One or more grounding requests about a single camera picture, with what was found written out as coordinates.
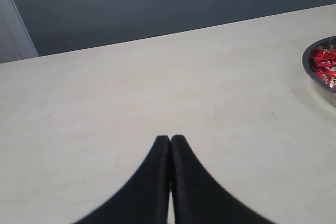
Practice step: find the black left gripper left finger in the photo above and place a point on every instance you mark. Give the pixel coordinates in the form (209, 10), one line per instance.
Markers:
(144, 198)

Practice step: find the red wrapped candy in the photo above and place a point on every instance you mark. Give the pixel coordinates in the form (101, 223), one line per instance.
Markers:
(324, 59)
(332, 83)
(325, 76)

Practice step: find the round steel plate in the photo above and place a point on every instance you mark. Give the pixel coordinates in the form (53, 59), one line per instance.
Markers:
(326, 44)

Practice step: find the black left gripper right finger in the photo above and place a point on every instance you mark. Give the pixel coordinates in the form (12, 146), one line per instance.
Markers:
(198, 197)

